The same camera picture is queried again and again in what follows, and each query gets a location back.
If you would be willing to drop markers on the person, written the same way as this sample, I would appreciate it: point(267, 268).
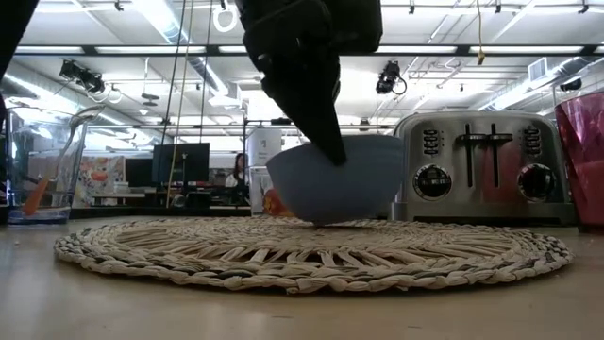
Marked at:
point(238, 175)

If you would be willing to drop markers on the clear plastic bin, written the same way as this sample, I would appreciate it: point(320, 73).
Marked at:
point(257, 189)

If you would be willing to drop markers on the pink translucent cup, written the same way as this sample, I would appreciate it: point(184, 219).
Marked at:
point(585, 165)

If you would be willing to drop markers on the black overhead frame bar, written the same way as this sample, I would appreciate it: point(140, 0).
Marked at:
point(141, 49)

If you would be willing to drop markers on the round woven straw placemat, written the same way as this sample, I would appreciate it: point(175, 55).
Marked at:
point(311, 264)

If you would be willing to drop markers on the blue bowl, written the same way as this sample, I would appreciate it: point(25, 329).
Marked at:
point(330, 193)

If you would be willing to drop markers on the colourful wall picture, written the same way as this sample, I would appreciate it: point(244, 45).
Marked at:
point(101, 179)

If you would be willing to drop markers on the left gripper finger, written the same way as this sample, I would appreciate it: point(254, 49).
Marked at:
point(311, 104)

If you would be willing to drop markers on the black computer monitor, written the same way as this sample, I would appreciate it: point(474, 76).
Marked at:
point(138, 172)
point(181, 163)

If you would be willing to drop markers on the stainless steel four-slot toaster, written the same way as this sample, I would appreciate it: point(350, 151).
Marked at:
point(481, 160)

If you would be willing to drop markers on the black ceiling spotlight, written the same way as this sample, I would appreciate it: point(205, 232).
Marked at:
point(389, 78)
point(82, 75)

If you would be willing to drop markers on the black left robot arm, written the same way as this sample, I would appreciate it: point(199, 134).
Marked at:
point(11, 23)

